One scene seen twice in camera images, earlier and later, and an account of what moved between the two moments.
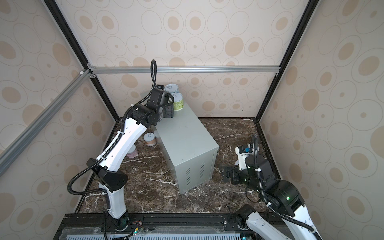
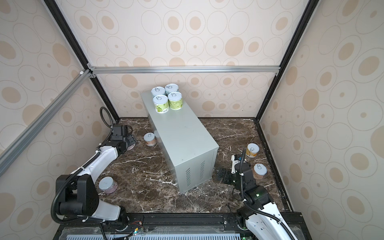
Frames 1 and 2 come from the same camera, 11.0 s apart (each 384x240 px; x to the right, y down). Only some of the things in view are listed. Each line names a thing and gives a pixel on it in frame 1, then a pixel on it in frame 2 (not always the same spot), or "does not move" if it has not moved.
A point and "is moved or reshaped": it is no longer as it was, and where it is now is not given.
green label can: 178,102 does not move
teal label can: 171,88 does not move
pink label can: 133,152 is moved or reshaped
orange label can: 150,139 does not move
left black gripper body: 167,112 to 129,140
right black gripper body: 236,177 does not move
